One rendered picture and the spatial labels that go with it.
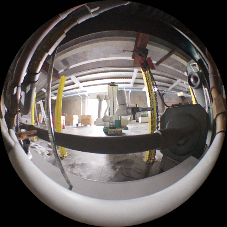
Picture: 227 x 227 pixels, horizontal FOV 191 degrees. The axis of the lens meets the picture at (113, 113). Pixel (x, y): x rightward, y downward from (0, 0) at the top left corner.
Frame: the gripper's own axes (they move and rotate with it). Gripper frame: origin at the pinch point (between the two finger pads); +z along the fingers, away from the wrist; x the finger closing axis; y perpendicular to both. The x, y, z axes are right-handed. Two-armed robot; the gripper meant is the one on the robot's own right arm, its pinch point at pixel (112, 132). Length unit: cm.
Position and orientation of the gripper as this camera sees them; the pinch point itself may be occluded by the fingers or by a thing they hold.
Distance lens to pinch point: 147.9
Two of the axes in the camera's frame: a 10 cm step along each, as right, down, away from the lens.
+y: -2.2, 0.7, 9.7
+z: 0.3, 10.0, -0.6
